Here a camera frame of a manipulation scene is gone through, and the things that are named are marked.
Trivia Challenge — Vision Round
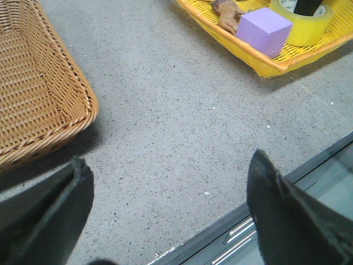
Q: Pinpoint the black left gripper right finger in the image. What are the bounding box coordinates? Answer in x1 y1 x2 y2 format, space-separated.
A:
247 149 352 264

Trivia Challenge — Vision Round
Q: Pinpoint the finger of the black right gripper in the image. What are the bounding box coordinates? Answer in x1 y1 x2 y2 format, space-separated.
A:
293 0 322 16

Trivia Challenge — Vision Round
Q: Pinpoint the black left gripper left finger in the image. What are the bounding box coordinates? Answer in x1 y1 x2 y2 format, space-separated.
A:
1 157 94 264

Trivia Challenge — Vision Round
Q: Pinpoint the yellow packing tape roll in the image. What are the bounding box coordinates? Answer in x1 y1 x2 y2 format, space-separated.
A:
269 1 334 46

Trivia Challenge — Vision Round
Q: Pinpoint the yellow woven basket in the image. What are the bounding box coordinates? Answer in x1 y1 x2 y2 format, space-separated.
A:
177 1 352 78

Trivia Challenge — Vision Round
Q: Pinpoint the purple foam block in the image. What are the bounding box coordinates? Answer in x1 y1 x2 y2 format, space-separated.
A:
236 8 293 59

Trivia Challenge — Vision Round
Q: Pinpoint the bread roll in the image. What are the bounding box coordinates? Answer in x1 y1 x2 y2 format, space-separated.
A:
211 0 247 35

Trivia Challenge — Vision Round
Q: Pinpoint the brown wicker basket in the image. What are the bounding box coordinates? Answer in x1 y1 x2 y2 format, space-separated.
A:
1 1 99 173

